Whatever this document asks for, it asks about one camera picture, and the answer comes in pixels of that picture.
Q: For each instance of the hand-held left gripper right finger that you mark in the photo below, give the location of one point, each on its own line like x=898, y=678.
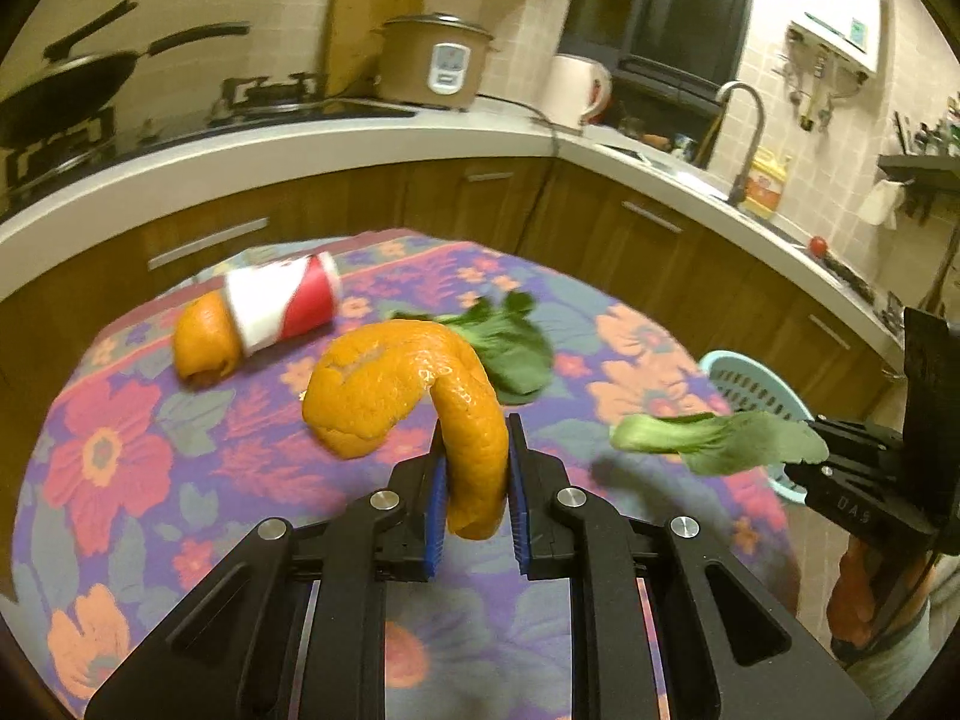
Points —
x=520, y=514

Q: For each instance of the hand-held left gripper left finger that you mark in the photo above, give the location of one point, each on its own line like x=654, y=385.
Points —
x=431, y=514

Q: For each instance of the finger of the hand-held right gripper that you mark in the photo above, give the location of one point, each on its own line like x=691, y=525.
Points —
x=810, y=480
x=862, y=444

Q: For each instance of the light green vegetable leaf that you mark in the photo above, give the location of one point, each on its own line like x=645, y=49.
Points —
x=720, y=442

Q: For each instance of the large orange peel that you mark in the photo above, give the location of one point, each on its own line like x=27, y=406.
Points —
x=465, y=420

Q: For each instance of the light blue plastic basket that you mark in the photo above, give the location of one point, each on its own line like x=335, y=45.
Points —
x=742, y=382

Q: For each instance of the person's right forearm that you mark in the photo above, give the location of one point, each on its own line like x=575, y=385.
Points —
x=900, y=679

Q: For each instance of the person's right hand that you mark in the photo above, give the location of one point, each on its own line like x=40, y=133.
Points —
x=855, y=592

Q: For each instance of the dark green vegetable leaf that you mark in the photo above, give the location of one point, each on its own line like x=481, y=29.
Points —
x=517, y=360

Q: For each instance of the red tomato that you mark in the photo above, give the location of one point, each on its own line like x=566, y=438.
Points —
x=818, y=246

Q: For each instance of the white hanging cloth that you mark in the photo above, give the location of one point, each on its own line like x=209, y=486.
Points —
x=881, y=204

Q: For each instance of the red white can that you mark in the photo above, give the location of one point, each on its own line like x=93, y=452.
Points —
x=292, y=300

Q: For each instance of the yellow dish soap bottle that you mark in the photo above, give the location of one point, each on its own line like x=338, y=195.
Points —
x=766, y=187

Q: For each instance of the small orange peel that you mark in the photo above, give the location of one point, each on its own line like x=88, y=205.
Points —
x=202, y=337

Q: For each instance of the row of condiment bottles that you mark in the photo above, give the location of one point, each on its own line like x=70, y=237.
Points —
x=934, y=131

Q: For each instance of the wooden base cabinet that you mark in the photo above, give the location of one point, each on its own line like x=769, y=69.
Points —
x=450, y=202

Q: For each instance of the steel faucet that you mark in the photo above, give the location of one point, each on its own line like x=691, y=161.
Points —
x=750, y=142

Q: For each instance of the steel sink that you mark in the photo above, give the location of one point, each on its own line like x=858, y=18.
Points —
x=675, y=165

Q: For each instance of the water heater pipes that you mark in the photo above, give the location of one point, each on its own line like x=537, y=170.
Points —
x=814, y=90

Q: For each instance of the white electric kettle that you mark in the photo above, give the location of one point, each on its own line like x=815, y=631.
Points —
x=574, y=90

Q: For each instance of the gas stove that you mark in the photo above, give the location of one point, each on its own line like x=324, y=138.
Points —
x=262, y=101

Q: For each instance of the brown rice cooker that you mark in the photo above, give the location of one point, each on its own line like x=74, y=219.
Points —
x=435, y=64

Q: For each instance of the dark window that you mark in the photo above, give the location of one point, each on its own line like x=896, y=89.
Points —
x=660, y=7

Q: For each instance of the wooden cutting board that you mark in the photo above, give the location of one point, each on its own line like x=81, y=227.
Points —
x=360, y=22

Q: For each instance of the black wok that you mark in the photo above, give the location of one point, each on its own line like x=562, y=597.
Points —
x=60, y=90

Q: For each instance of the black wall rack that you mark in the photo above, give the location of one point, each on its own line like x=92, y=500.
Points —
x=926, y=180

